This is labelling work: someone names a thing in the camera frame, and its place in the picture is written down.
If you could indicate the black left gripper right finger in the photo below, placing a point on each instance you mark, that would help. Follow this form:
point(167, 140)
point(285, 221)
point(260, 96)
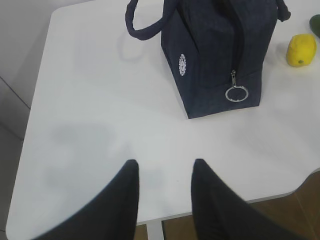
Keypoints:
point(220, 214)

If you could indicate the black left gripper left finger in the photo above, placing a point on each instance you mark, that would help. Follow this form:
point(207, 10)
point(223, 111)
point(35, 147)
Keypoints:
point(111, 215)

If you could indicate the dark navy fabric lunch bag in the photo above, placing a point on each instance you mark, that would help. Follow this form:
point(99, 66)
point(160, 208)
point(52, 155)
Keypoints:
point(215, 49)

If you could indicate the white table leg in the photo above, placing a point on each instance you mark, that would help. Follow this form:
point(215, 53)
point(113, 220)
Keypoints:
point(155, 230)

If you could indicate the green cucumber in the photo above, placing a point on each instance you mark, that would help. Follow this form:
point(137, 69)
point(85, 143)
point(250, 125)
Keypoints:
point(314, 24)

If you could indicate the yellow lemon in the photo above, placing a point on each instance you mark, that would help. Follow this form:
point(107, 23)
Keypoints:
point(301, 50)

